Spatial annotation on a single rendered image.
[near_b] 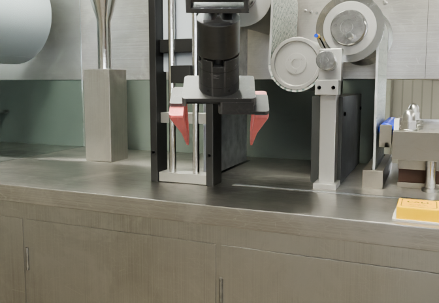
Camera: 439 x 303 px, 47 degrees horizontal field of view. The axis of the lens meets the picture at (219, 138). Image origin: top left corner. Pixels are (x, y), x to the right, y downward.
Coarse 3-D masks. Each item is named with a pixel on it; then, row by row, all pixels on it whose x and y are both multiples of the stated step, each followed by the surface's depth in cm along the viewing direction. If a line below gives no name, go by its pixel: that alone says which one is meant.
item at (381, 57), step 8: (376, 48) 109; (376, 56) 110; (384, 56) 123; (376, 64) 110; (384, 64) 124; (376, 72) 110; (384, 72) 125; (376, 80) 110; (384, 80) 126; (376, 88) 110; (384, 88) 127; (376, 96) 110; (384, 96) 128; (376, 104) 111; (384, 104) 129; (376, 112) 111; (384, 112) 130; (376, 120) 112; (384, 120) 131; (376, 128) 112
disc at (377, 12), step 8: (336, 0) 111; (344, 0) 110; (352, 0) 110; (360, 0) 109; (368, 0) 109; (328, 8) 112; (376, 8) 108; (320, 16) 113; (376, 16) 108; (320, 24) 113; (384, 24) 108; (320, 32) 113; (376, 32) 109; (320, 40) 113; (376, 40) 109; (368, 48) 110; (344, 56) 112; (352, 56) 111; (360, 56) 110
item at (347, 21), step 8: (336, 16) 110; (344, 16) 109; (352, 16) 108; (360, 16) 108; (336, 24) 110; (344, 24) 109; (352, 24) 109; (360, 24) 108; (336, 32) 110; (344, 32) 110; (352, 32) 109; (360, 32) 108; (336, 40) 110; (344, 40) 109; (352, 40) 109; (360, 40) 110
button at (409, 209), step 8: (400, 200) 89; (408, 200) 89; (416, 200) 89; (424, 200) 89; (432, 200) 89; (400, 208) 85; (408, 208) 85; (416, 208) 84; (424, 208) 84; (432, 208) 84; (400, 216) 85; (408, 216) 85; (416, 216) 84; (424, 216) 84; (432, 216) 83
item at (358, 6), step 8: (336, 8) 111; (344, 8) 110; (352, 8) 110; (360, 8) 109; (368, 8) 108; (328, 16) 112; (368, 16) 109; (328, 24) 112; (368, 24) 109; (376, 24) 108; (328, 32) 112; (368, 32) 109; (328, 40) 112; (368, 40) 109; (344, 48) 111; (352, 48) 111; (360, 48) 110; (368, 56) 128
